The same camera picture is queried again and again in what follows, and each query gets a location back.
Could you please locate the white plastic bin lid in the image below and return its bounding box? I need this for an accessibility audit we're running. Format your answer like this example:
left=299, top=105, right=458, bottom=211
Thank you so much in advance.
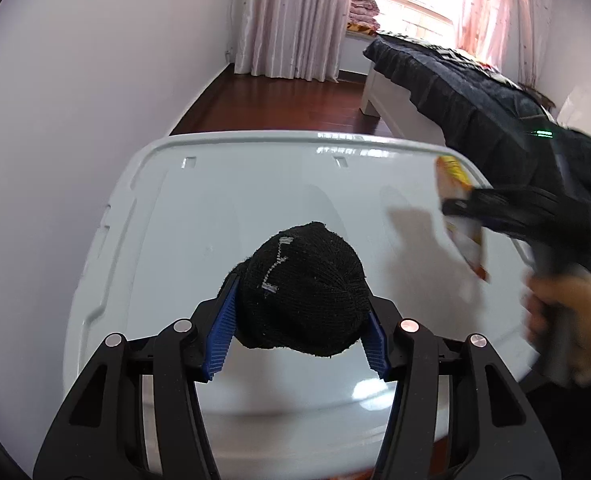
left=62, top=131, right=539, bottom=480

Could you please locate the black sock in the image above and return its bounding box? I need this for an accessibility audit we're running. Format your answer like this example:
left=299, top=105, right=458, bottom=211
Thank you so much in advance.
left=219, top=221, right=369, bottom=358

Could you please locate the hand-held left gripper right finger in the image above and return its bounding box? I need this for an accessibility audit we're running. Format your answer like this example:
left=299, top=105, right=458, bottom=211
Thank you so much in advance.
left=358, top=297, right=561, bottom=480

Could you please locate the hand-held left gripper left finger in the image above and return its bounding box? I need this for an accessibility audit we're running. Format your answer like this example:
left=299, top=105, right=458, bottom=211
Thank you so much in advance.
left=33, top=280, right=241, bottom=480

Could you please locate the stack of pink quilts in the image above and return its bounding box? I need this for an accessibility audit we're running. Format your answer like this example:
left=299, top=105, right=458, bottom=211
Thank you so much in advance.
left=348, top=0, right=382, bottom=36

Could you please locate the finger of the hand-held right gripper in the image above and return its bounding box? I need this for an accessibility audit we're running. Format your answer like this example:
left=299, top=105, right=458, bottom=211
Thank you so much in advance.
left=440, top=186, right=531, bottom=233

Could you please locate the pale dotted curtain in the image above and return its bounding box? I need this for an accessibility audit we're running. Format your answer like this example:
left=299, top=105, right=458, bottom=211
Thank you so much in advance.
left=234, top=0, right=353, bottom=81

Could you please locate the white bed frame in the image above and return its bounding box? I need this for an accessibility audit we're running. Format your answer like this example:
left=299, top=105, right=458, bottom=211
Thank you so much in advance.
left=360, top=57, right=446, bottom=141

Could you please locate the orange snack packet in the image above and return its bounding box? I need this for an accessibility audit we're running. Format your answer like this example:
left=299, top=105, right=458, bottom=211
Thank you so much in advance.
left=434, top=155, right=491, bottom=283

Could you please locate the pink curtain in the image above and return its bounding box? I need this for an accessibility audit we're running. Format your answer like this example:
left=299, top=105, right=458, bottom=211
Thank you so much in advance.
left=455, top=0, right=541, bottom=86

